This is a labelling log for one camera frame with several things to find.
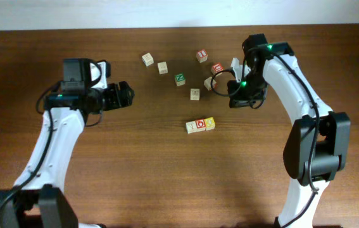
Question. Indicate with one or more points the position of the red I block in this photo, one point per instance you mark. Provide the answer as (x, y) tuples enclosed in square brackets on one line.
[(202, 55)]

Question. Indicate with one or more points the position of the wooden butterfly block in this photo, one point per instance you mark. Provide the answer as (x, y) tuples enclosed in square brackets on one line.
[(195, 94)]

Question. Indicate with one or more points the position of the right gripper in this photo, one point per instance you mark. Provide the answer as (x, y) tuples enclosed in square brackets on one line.
[(238, 103)]

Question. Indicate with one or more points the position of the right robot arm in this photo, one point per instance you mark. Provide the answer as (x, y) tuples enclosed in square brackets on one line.
[(317, 146)]

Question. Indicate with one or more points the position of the red O block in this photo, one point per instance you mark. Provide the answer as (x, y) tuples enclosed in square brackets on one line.
[(200, 125)]

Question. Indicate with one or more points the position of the wooden block red side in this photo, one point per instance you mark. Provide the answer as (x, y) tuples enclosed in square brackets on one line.
[(210, 83)]

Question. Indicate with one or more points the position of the green N block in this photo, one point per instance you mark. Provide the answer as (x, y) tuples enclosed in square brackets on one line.
[(180, 79)]

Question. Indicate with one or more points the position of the red U block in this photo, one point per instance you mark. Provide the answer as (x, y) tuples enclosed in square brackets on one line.
[(217, 68)]

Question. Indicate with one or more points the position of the yellow block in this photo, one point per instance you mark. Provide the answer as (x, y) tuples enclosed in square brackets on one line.
[(210, 123)]

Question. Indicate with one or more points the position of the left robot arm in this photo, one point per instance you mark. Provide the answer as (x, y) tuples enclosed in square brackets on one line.
[(37, 197)]

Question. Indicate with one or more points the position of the plain wooden letter block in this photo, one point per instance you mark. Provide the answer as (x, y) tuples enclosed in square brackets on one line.
[(162, 68)]

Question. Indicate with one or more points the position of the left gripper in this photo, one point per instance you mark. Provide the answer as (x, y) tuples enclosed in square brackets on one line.
[(123, 98)]

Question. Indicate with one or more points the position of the wooden block blue side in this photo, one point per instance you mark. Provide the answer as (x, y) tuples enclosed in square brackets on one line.
[(147, 59)]

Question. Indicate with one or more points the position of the wooden Y block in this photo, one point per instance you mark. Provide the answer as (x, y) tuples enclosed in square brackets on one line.
[(191, 127)]

